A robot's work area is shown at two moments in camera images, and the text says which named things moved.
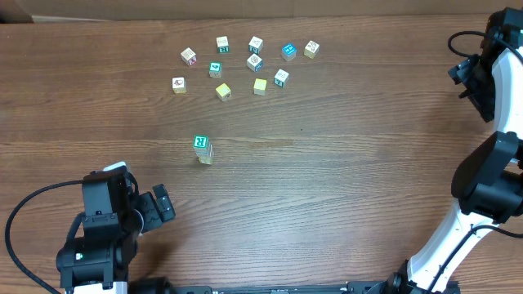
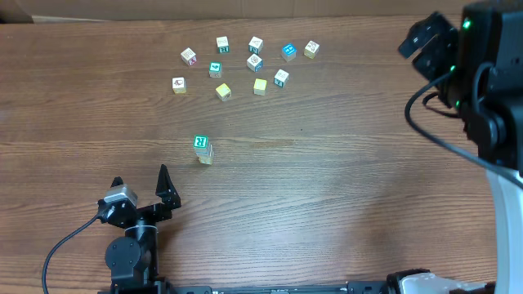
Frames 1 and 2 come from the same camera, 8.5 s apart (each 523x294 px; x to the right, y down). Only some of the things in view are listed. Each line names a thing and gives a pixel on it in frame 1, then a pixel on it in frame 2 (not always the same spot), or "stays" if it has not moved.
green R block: [200, 141] stays
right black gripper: [464, 72] -> [445, 51]
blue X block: [203, 153] stays
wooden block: [206, 160] stays
